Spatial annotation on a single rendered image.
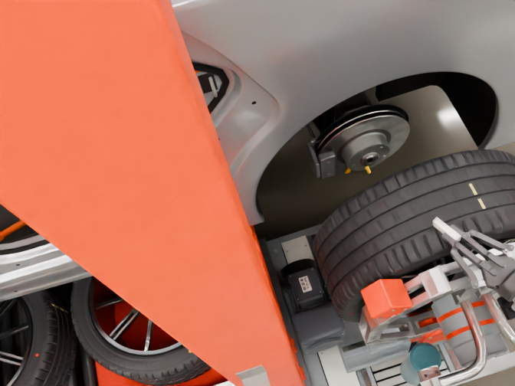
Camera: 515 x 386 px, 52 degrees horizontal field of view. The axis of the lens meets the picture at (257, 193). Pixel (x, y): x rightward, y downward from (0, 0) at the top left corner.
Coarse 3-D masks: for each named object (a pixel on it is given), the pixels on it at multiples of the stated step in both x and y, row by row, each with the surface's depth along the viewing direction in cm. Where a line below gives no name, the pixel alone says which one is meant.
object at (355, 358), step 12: (348, 324) 218; (348, 336) 216; (360, 336) 216; (348, 348) 211; (360, 348) 211; (396, 348) 212; (408, 348) 211; (348, 360) 212; (360, 360) 211; (372, 360) 211; (384, 360) 212; (348, 372) 213
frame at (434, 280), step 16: (480, 256) 126; (432, 272) 126; (448, 272) 126; (480, 272) 124; (416, 288) 131; (432, 288) 125; (448, 288) 124; (416, 304) 128; (368, 320) 138; (384, 320) 134; (400, 320) 167; (416, 320) 170; (368, 336) 147; (384, 336) 158; (400, 336) 162; (416, 336) 168
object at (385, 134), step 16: (368, 112) 162; (384, 112) 163; (336, 128) 164; (352, 128) 162; (368, 128) 165; (384, 128) 168; (400, 128) 171; (320, 144) 169; (336, 144) 168; (352, 144) 169; (368, 144) 166; (384, 144) 168; (400, 144) 180; (336, 160) 177; (352, 160) 171
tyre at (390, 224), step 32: (448, 160) 132; (480, 160) 133; (512, 160) 140; (384, 192) 134; (416, 192) 130; (448, 192) 128; (480, 192) 128; (512, 192) 131; (352, 224) 138; (384, 224) 131; (416, 224) 127; (448, 224) 125; (480, 224) 124; (512, 224) 125; (320, 256) 152; (352, 256) 138; (384, 256) 130; (416, 256) 125; (352, 288) 137; (352, 320) 161
